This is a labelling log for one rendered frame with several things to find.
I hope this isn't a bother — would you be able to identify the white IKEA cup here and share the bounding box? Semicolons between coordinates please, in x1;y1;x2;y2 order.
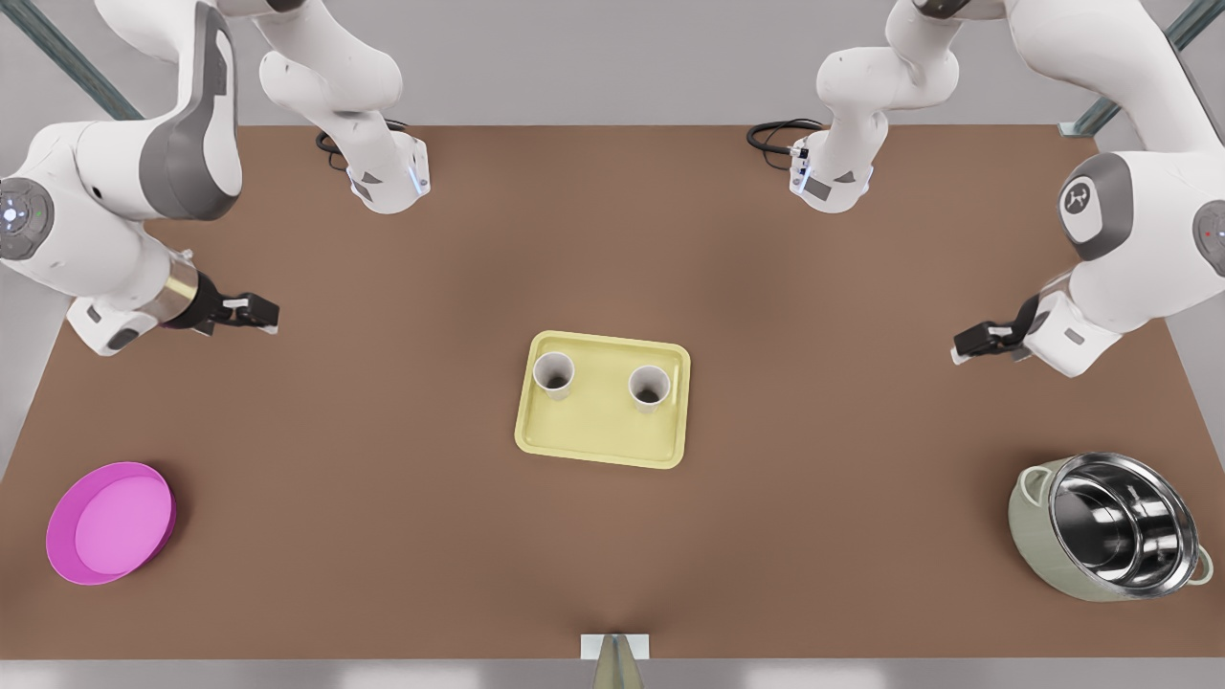
628;365;672;415
533;351;576;401

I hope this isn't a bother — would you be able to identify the pale yellow tray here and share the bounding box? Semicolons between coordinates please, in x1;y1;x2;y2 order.
514;330;692;471

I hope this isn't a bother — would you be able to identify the green steel pot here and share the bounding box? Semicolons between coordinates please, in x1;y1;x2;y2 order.
1007;452;1214;604

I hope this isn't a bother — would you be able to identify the pink round plate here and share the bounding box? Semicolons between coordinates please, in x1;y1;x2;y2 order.
45;461;178;587

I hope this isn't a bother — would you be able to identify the black cable loop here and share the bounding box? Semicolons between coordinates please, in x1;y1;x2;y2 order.
746;119;826;173
315;119;411;173

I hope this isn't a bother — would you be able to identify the silver frame post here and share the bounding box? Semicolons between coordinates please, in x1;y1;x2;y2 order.
1058;0;1225;138
0;0;145;122
581;633;651;689

